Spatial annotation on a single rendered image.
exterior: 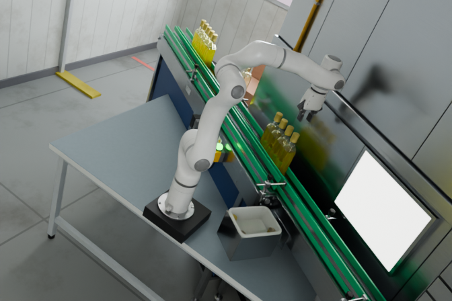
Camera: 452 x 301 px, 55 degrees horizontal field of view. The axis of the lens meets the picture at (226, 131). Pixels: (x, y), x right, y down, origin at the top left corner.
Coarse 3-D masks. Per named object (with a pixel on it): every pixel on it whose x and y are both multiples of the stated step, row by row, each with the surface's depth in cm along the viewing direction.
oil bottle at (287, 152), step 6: (288, 144) 214; (282, 150) 215; (288, 150) 212; (294, 150) 213; (282, 156) 215; (288, 156) 214; (276, 162) 219; (282, 162) 215; (288, 162) 217; (282, 168) 218; (282, 174) 221
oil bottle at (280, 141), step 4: (280, 136) 219; (276, 140) 220; (280, 140) 217; (284, 140) 216; (288, 140) 217; (276, 144) 220; (280, 144) 217; (272, 148) 223; (276, 148) 220; (280, 148) 218; (272, 152) 223; (276, 152) 220; (272, 156) 223; (276, 156) 220; (272, 160) 223
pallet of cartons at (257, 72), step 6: (258, 66) 469; (264, 66) 465; (252, 72) 475; (258, 72) 471; (252, 78) 473; (258, 78) 474; (252, 84) 460; (246, 90) 442; (252, 90) 447; (246, 96) 443; (252, 96) 439; (246, 102) 445
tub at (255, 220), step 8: (232, 208) 200; (240, 208) 202; (248, 208) 204; (256, 208) 207; (264, 208) 209; (232, 216) 196; (240, 216) 205; (248, 216) 207; (256, 216) 210; (264, 216) 209; (272, 216) 205; (240, 224) 204; (248, 224) 205; (256, 224) 207; (264, 224) 209; (272, 224) 204; (240, 232) 189; (248, 232) 201; (256, 232) 203; (264, 232) 194; (272, 232) 195; (280, 232) 198
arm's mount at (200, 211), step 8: (192, 200) 226; (144, 208) 213; (152, 208) 212; (200, 208) 223; (144, 216) 214; (152, 216) 211; (160, 216) 209; (192, 216) 217; (200, 216) 219; (208, 216) 224; (160, 224) 210; (168, 224) 208; (176, 224) 208; (184, 224) 210; (192, 224) 212; (200, 224) 219; (168, 232) 209; (176, 232) 207; (184, 232) 206; (192, 232) 214; (176, 240) 208; (184, 240) 209
